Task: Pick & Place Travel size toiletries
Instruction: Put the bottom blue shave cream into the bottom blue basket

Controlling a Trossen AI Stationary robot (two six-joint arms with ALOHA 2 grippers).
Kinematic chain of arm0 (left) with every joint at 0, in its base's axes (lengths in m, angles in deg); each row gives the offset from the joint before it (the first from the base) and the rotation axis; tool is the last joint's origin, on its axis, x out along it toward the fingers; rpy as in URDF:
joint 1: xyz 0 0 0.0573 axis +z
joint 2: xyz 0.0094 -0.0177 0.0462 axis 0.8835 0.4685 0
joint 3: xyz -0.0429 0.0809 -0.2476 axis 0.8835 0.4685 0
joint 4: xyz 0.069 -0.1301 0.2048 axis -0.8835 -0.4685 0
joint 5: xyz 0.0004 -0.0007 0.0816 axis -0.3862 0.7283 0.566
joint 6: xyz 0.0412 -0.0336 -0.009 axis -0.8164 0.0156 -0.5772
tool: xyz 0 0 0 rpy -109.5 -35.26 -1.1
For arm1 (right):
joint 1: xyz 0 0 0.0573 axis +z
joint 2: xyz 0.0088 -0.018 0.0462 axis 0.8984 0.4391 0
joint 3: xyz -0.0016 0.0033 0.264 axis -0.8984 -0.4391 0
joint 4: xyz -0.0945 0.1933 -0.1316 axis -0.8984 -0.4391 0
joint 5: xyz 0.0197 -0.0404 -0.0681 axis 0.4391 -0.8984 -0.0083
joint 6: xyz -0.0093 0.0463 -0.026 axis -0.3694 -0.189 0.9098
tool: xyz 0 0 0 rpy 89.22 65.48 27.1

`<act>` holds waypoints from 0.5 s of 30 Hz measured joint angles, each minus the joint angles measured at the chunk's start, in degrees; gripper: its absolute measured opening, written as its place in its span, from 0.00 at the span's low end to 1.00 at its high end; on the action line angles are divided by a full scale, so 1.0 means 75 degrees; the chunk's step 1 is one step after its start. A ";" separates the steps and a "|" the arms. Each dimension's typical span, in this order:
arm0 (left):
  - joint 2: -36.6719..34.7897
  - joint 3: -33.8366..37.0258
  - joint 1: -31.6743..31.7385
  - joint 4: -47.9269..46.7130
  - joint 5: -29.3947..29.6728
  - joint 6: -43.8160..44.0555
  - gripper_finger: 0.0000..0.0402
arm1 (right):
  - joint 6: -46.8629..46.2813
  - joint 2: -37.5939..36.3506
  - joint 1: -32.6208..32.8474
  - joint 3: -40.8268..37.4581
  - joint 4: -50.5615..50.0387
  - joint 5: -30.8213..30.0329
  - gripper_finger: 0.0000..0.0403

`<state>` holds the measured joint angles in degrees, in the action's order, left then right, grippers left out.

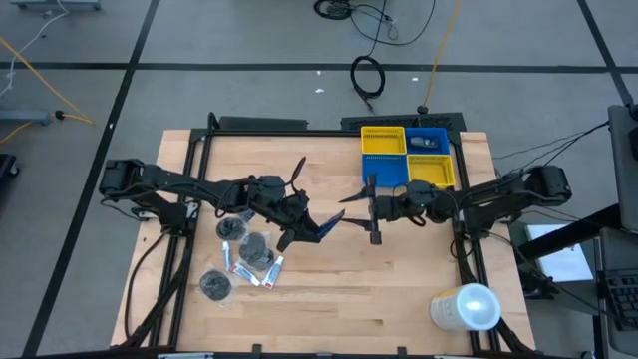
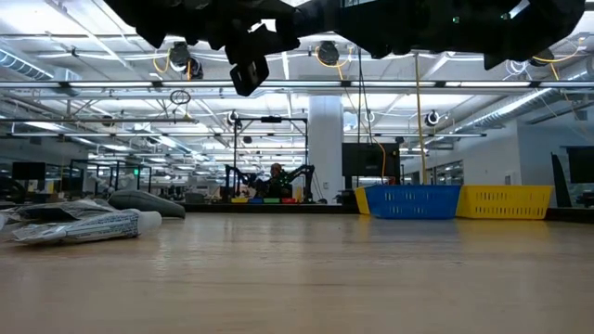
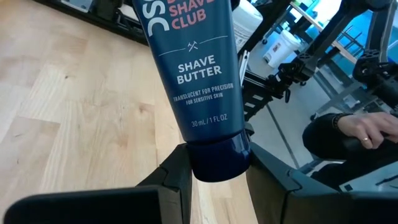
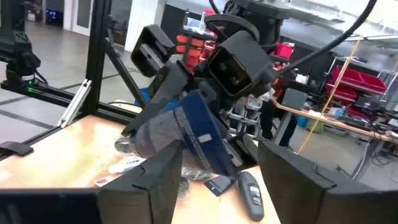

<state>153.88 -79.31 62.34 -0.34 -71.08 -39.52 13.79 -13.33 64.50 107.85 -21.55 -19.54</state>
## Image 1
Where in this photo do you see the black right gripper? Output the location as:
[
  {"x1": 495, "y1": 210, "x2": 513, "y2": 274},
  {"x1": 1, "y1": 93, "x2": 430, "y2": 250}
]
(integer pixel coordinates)
[{"x1": 338, "y1": 174, "x2": 408, "y2": 245}]

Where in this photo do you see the grey desk panel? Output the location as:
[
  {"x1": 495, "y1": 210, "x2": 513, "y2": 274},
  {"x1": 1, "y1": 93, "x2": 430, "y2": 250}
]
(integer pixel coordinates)
[{"x1": 606, "y1": 103, "x2": 638, "y2": 233}]

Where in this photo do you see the blue plastic basket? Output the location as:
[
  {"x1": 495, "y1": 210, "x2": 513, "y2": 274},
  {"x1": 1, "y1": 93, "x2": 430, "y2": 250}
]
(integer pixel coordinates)
[
  {"x1": 404, "y1": 127, "x2": 451, "y2": 156},
  {"x1": 361, "y1": 153, "x2": 410, "y2": 189}
]

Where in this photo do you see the black aluminium table frame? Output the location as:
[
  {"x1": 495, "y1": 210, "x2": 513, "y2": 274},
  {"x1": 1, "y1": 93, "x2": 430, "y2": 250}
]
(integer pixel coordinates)
[{"x1": 119, "y1": 127, "x2": 537, "y2": 359}]

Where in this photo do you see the coiled black floor cable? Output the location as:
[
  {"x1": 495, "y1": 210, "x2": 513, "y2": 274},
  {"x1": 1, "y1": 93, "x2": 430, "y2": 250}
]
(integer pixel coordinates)
[{"x1": 348, "y1": 53, "x2": 388, "y2": 115}]

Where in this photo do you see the small grey bottle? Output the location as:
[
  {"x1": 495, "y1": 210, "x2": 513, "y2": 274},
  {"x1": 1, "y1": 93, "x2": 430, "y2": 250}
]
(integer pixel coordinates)
[{"x1": 409, "y1": 136, "x2": 440, "y2": 151}]

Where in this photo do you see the yellow cable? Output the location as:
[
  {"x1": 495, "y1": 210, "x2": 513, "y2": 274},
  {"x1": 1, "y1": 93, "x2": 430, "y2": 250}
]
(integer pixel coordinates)
[
  {"x1": 422, "y1": 0, "x2": 464, "y2": 114},
  {"x1": 0, "y1": 36, "x2": 96, "y2": 147}
]

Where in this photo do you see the black cable bundle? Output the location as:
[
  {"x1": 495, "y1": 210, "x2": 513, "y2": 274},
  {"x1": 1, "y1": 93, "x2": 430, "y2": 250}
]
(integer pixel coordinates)
[{"x1": 312, "y1": 0, "x2": 438, "y2": 47}]

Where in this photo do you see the yellow plastic basket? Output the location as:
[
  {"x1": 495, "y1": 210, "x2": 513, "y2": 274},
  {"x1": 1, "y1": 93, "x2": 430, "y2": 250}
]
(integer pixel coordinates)
[
  {"x1": 406, "y1": 153, "x2": 457, "y2": 189},
  {"x1": 360, "y1": 125, "x2": 408, "y2": 156}
]

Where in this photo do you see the white cable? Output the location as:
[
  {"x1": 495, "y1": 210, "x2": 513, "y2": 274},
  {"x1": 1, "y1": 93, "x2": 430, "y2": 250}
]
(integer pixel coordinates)
[{"x1": 0, "y1": 0, "x2": 70, "y2": 99}]

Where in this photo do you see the black metal beam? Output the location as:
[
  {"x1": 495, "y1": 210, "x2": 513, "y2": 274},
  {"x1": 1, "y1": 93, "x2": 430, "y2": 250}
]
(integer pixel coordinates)
[{"x1": 517, "y1": 202, "x2": 624, "y2": 261}]

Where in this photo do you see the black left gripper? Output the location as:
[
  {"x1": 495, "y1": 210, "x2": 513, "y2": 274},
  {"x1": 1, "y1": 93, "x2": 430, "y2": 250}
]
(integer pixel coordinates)
[{"x1": 271, "y1": 192, "x2": 330, "y2": 253}]

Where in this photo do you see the white plastic canister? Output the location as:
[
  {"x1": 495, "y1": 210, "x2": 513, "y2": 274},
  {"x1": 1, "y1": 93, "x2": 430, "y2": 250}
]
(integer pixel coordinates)
[{"x1": 430, "y1": 282, "x2": 502, "y2": 333}]

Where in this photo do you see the black perforated plate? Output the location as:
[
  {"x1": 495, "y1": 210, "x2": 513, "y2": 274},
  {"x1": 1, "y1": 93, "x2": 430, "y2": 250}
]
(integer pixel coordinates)
[{"x1": 340, "y1": 112, "x2": 468, "y2": 134}]

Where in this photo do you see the black keyboard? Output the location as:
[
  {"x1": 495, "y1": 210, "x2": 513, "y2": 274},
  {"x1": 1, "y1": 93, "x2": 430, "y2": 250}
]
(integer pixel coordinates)
[{"x1": 603, "y1": 270, "x2": 638, "y2": 333}]

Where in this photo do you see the black caster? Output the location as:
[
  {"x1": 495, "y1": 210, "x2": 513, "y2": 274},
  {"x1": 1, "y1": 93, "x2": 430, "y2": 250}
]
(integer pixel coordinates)
[{"x1": 0, "y1": 153, "x2": 21, "y2": 180}]

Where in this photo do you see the white sheet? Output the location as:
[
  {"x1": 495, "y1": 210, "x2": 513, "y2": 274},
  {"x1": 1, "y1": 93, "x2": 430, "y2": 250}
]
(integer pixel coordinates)
[{"x1": 524, "y1": 222, "x2": 595, "y2": 284}]

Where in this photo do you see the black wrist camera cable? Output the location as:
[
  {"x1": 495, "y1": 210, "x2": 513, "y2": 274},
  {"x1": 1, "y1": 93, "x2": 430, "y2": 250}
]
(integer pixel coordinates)
[{"x1": 286, "y1": 156, "x2": 308, "y2": 195}]

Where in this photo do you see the black rectangular block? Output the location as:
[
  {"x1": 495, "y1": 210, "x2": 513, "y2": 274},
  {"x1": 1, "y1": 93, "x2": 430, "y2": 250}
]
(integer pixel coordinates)
[{"x1": 217, "y1": 115, "x2": 309, "y2": 132}]

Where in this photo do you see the grey metal floor bar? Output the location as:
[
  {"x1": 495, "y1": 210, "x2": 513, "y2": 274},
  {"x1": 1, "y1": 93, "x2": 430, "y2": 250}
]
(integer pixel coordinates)
[
  {"x1": 0, "y1": 110, "x2": 52, "y2": 126},
  {"x1": 9, "y1": 0, "x2": 104, "y2": 12}
]

